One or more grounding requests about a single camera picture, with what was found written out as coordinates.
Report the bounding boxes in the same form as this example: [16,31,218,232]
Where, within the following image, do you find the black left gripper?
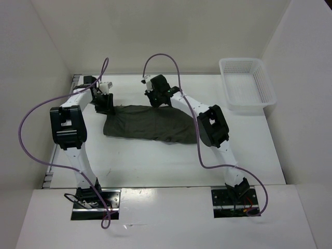
[89,92,115,115]

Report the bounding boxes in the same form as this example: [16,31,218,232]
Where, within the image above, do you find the dark green shorts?
[103,105,197,144]

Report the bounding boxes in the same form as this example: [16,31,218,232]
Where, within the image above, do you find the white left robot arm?
[50,76,114,208]

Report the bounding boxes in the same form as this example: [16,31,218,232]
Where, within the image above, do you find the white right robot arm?
[141,75,250,204]

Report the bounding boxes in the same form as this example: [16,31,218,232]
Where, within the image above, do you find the white plastic basket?
[219,58,277,111]

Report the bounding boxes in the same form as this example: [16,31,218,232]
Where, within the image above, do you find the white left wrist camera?
[99,81,113,94]

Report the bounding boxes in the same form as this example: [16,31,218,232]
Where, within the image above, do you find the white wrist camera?
[99,81,113,94]
[141,75,153,91]

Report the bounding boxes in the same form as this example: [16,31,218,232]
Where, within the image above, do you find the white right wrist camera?
[141,75,153,91]

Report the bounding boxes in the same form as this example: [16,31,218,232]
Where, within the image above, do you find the aluminium table edge rail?
[41,74,81,189]

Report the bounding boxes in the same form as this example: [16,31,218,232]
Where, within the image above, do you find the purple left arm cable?
[18,57,119,229]

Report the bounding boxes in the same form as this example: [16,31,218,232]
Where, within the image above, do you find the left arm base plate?
[64,189,121,221]

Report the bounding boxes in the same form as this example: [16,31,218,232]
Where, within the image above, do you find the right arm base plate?
[211,187,260,218]

